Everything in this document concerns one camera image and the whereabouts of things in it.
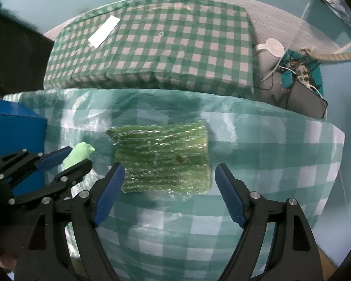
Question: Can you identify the green glittery cloth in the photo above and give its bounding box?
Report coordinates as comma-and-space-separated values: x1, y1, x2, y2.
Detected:
106, 120, 213, 195

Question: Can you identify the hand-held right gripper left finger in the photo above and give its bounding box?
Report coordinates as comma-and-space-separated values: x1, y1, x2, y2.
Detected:
14, 162, 125, 281

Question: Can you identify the green checked plastic tablecloth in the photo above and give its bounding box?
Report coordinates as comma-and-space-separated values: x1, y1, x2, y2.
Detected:
3, 89, 346, 281

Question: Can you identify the white cable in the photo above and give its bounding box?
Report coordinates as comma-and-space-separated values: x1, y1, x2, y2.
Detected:
337, 168, 351, 242

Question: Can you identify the patterned woven strap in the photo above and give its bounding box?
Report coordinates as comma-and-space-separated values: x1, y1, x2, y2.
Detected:
302, 45, 351, 64

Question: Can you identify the white paper strip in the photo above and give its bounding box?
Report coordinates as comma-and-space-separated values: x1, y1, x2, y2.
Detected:
88, 16, 120, 48

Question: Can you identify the blue cardboard box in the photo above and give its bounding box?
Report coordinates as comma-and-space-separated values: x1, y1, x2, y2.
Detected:
0, 98, 48, 200

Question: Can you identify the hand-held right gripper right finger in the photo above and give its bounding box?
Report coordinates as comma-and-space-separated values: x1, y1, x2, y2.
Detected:
215, 163, 324, 281

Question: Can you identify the light green sock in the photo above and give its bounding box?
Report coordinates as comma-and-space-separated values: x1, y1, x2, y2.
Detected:
63, 142, 96, 173

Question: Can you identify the white jug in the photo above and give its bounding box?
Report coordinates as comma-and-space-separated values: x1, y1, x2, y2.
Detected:
253, 37, 288, 75

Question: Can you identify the green checkered bed cover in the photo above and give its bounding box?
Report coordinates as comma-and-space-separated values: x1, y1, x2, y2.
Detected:
44, 0, 256, 98

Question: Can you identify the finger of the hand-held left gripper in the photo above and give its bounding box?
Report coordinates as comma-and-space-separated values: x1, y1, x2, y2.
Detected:
0, 146, 74, 194
7, 158, 93, 211

